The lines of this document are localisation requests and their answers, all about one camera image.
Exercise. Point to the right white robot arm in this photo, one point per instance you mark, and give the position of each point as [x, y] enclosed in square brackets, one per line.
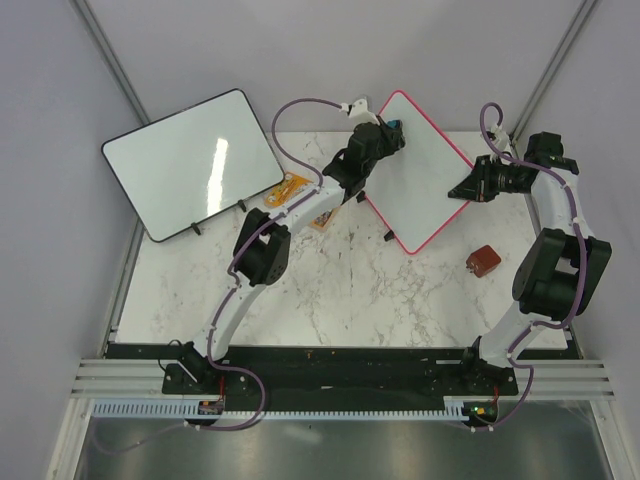
[559, 274]

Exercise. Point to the orange illustrated book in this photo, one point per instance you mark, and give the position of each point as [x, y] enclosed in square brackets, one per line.
[291, 186]

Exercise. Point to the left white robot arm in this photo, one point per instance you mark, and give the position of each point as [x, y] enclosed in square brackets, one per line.
[262, 250]

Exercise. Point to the aluminium rail frame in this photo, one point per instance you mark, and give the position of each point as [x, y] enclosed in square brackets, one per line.
[361, 330]

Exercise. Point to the pink framed whiteboard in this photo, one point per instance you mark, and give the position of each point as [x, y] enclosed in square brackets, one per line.
[409, 190]

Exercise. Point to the black framed whiteboard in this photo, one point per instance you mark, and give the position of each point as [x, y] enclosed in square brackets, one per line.
[190, 166]

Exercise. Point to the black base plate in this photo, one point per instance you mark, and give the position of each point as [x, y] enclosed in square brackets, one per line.
[297, 378]

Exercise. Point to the white slotted cable duct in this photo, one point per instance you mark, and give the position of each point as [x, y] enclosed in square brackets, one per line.
[198, 410]

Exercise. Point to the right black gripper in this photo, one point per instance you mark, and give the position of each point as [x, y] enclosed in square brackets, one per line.
[475, 187]

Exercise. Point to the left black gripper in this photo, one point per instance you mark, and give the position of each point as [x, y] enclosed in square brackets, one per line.
[391, 137]

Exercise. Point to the brown power adapter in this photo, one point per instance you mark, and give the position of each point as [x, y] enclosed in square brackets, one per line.
[483, 261]

